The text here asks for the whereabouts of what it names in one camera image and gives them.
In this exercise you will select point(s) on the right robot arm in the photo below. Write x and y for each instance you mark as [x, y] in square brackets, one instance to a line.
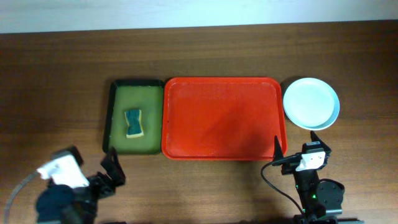
[320, 199]

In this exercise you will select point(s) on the green yellow sponge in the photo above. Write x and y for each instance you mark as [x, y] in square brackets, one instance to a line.
[134, 123]

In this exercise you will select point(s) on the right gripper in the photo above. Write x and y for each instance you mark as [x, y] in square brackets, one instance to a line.
[324, 150]

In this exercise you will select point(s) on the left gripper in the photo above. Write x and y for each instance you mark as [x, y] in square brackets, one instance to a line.
[101, 181]

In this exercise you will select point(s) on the red plastic tray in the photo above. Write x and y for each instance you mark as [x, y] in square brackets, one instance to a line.
[222, 118]

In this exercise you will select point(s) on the light blue plate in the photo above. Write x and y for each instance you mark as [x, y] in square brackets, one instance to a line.
[311, 104]

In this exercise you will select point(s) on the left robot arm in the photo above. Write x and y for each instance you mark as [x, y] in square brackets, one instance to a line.
[71, 197]

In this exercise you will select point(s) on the black tray with green liquid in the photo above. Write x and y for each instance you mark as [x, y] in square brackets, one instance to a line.
[146, 95]

